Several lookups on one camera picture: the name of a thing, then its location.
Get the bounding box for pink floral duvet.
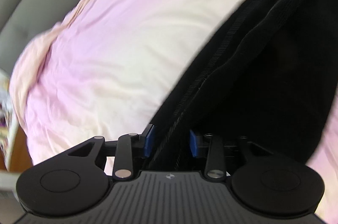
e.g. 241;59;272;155
10;0;337;223

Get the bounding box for left wooden bedside table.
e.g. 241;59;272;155
0;76;34;174

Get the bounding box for black pants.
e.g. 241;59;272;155
148;0;337;170

